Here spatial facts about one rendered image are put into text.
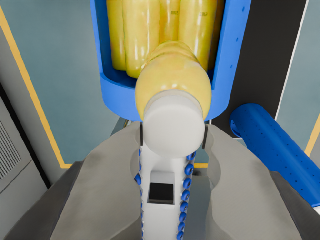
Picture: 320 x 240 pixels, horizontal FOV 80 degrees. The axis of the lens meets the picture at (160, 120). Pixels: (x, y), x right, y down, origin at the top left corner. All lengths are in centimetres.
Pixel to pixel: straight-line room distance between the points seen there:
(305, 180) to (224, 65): 78
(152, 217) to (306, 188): 69
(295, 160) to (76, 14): 161
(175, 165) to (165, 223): 39
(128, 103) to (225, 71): 17
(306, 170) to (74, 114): 173
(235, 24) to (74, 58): 150
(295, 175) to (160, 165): 59
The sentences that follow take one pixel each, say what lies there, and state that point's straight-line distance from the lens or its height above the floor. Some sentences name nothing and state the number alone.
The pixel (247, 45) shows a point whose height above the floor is 15.
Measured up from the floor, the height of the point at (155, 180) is 98.
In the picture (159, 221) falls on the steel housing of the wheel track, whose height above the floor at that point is 93.
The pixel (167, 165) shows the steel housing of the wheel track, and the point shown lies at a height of 93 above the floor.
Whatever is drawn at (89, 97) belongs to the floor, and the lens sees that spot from 180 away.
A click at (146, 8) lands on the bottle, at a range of 37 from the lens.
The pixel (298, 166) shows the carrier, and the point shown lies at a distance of 109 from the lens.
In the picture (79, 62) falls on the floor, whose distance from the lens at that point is 172.
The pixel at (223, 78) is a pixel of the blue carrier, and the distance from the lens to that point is 35.
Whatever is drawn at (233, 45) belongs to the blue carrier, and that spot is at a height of 119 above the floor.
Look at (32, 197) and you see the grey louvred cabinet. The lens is 245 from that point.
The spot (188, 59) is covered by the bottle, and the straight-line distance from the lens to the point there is 17.
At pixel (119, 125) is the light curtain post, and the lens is 139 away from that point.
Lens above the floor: 152
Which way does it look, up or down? 60 degrees down
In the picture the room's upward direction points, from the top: 173 degrees counter-clockwise
